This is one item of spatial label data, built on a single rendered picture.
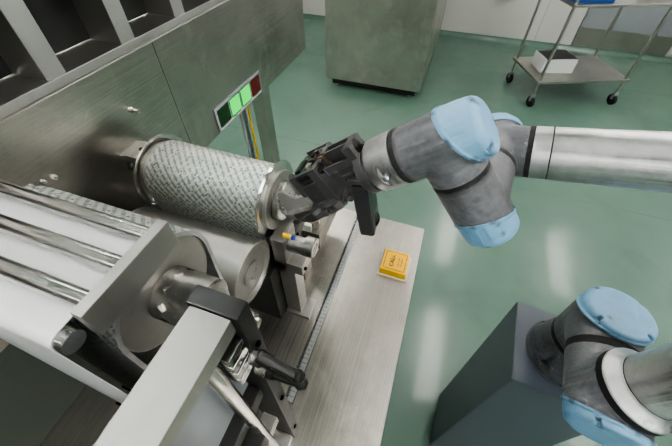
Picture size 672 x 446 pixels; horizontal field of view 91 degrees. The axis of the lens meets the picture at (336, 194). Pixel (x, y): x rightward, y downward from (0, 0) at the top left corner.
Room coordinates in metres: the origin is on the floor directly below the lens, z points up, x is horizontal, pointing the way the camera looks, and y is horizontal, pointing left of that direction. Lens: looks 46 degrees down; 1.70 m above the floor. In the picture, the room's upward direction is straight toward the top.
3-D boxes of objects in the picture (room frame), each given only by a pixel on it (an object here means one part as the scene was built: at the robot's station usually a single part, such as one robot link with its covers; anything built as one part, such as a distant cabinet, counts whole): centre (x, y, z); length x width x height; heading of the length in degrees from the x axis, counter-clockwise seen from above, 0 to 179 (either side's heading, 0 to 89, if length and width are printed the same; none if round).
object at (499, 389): (0.27, -0.52, 0.45); 0.20 x 0.20 x 0.90; 66
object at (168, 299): (0.19, 0.17, 1.33); 0.06 x 0.06 x 0.06; 71
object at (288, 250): (0.38, 0.08, 1.05); 0.06 x 0.05 x 0.31; 71
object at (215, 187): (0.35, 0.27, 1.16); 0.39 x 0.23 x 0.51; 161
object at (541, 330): (0.27, -0.52, 0.95); 0.15 x 0.15 x 0.10
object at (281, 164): (0.43, 0.11, 1.25); 0.15 x 0.01 x 0.15; 161
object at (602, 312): (0.26, -0.51, 1.07); 0.13 x 0.12 x 0.14; 152
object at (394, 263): (0.50, -0.16, 0.91); 0.07 x 0.07 x 0.02; 71
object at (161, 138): (0.51, 0.35, 1.25); 0.15 x 0.01 x 0.15; 161
